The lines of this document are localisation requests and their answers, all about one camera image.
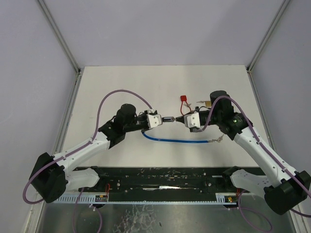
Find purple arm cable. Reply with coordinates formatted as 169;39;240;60
194;95;311;216
22;90;156;205

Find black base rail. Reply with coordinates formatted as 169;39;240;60
85;166;241;193

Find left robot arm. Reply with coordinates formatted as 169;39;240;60
27;103;161;203

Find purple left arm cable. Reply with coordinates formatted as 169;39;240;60
22;90;156;205

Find aluminium frame post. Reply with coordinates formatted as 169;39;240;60
36;0;81;73
246;0;292;73

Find left aluminium frame post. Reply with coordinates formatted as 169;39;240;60
36;0;81;73

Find small brass padlock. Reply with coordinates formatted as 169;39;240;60
205;100;212;108

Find blue cable lock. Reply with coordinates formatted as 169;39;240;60
141;116;209;144

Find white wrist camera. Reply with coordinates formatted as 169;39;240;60
146;109;163;129
183;112;202;133

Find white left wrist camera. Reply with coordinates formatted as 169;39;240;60
146;109;163;129

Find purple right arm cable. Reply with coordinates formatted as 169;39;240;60
194;95;311;216

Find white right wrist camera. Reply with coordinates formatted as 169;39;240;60
183;112;202;133

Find red cable padlock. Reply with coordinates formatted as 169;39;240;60
180;95;191;116

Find right aluminium frame post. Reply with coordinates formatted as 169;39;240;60
246;0;292;73

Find silver keys of long padlock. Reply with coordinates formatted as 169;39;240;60
212;135;224;143

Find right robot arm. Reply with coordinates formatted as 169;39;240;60
175;90;311;215

